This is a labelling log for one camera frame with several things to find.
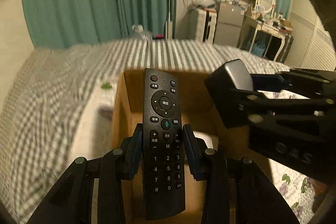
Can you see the black and silver box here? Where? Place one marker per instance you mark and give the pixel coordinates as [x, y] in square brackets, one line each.
[232, 75]

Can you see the brown cardboard box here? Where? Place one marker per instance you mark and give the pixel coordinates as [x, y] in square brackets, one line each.
[198, 110]

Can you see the white plastic drawer cabinet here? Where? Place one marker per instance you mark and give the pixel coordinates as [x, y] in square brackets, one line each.
[202, 24]

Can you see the black TV remote control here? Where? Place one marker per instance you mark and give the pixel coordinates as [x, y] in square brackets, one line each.
[163, 156]

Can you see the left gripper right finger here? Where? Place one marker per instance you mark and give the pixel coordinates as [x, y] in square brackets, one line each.
[194, 153]

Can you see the white dressing table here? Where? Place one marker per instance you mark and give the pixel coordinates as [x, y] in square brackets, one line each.
[253, 30]

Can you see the white floral quilt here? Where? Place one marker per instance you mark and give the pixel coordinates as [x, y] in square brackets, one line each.
[93, 136]

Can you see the blue laundry basket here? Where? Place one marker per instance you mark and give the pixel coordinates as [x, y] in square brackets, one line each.
[258, 48]

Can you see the silver mini fridge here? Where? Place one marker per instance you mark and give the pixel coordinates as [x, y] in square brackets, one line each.
[229, 24]

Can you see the dark suitcase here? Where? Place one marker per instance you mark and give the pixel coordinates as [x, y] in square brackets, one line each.
[285, 50]

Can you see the clear water jug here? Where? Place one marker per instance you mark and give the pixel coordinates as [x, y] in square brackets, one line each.
[138, 32]

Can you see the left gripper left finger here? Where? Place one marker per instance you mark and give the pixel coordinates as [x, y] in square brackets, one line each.
[70, 199]

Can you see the grey checkered bed sheet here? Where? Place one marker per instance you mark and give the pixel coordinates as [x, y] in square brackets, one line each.
[42, 110]

